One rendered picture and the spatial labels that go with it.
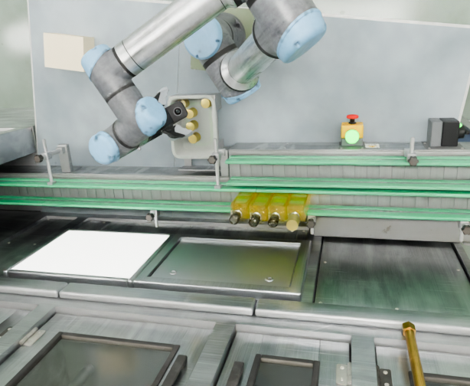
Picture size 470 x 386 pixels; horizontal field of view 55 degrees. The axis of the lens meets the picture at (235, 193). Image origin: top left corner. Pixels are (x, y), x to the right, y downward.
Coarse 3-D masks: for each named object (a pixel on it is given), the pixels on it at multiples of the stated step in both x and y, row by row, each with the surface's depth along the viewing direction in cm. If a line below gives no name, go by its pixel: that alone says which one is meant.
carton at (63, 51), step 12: (48, 36) 162; (60, 36) 161; (72, 36) 160; (84, 36) 166; (48, 48) 164; (60, 48) 162; (72, 48) 161; (84, 48) 161; (48, 60) 165; (60, 60) 164; (72, 60) 163
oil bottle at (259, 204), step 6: (258, 192) 149; (264, 192) 148; (258, 198) 143; (264, 198) 142; (270, 198) 143; (252, 204) 137; (258, 204) 137; (264, 204) 137; (252, 210) 136; (258, 210) 135; (264, 210) 135; (264, 216) 136; (264, 222) 137
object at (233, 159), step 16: (240, 160) 146; (256, 160) 145; (272, 160) 143; (288, 160) 142; (304, 160) 141; (320, 160) 140; (336, 160) 139; (352, 160) 138; (368, 160) 137; (384, 160) 136; (400, 160) 135; (432, 160) 133; (448, 160) 132; (464, 160) 131
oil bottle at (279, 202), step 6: (276, 198) 141; (282, 198) 141; (288, 198) 142; (270, 204) 136; (276, 204) 136; (282, 204) 136; (270, 210) 134; (276, 210) 134; (282, 210) 134; (282, 216) 134; (282, 222) 135
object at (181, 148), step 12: (180, 96) 156; (192, 96) 155; (204, 96) 154; (204, 108) 162; (180, 120) 166; (204, 120) 164; (216, 120) 156; (204, 132) 165; (216, 132) 157; (180, 144) 167; (192, 144) 168; (204, 144) 167; (180, 156) 163; (192, 156) 162; (204, 156) 160
